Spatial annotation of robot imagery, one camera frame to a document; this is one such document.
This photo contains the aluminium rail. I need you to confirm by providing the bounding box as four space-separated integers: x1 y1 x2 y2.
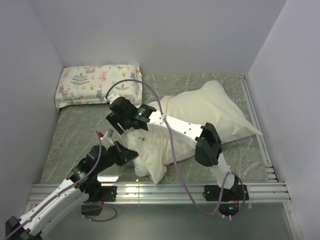
239 75 278 183
27 182 291 205

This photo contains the animal print patterned pillow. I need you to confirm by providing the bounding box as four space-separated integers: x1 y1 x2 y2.
55 63 143 111

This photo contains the aluminium right side rail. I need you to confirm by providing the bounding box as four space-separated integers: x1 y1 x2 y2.
239 75 278 183

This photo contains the cream pillowcase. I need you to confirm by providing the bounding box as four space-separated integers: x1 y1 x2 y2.
146 80 264 186

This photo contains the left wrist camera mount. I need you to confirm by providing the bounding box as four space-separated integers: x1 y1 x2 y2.
98 129 114 149

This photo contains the aluminium front rail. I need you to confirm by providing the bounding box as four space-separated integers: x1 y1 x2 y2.
27 182 291 205

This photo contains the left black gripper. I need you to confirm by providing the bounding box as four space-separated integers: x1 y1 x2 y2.
95 140 139 174

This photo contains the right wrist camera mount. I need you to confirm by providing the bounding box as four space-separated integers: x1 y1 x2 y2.
104 93 120 105

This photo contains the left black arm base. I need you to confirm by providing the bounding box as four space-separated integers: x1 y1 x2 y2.
81 186 117 217

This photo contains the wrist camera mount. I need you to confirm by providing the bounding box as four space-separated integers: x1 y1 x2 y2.
98 129 114 149
104 93 120 105

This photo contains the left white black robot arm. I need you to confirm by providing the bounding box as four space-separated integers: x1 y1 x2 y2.
5 141 139 240

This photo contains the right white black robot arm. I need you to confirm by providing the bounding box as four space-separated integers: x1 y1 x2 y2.
106 96 246 202

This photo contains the white pillow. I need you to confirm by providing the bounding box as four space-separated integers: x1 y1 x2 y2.
117 130 173 184

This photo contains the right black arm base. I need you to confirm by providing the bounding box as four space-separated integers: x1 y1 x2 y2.
203 184 249 219

